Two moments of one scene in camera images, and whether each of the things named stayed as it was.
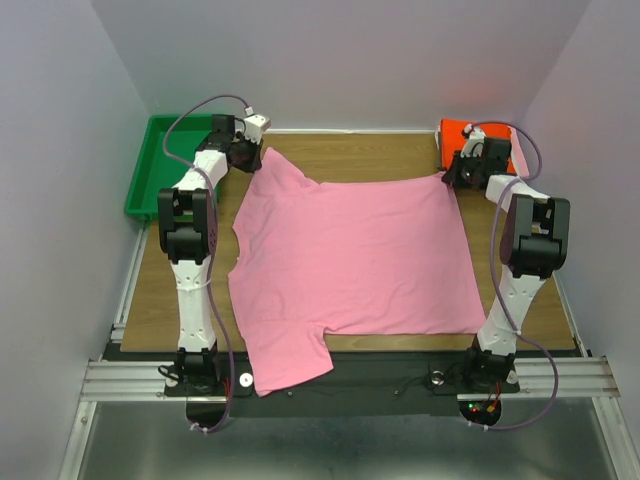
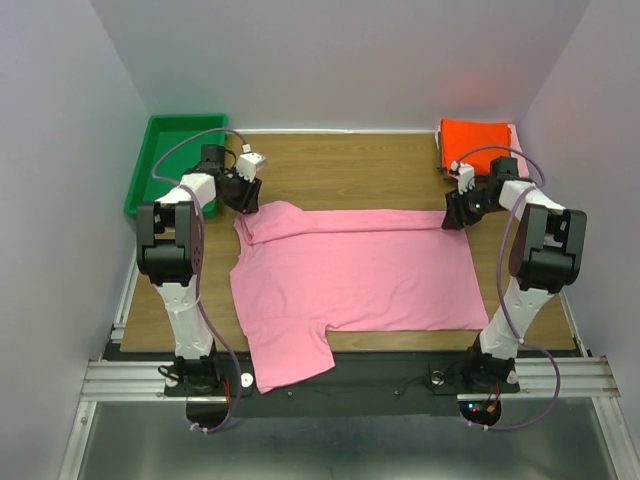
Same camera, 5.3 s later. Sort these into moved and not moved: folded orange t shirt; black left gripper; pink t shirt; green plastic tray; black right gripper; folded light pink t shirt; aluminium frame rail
Moved: black right gripper; pink t shirt; black left gripper
Not moved: folded orange t shirt; folded light pink t shirt; green plastic tray; aluminium frame rail
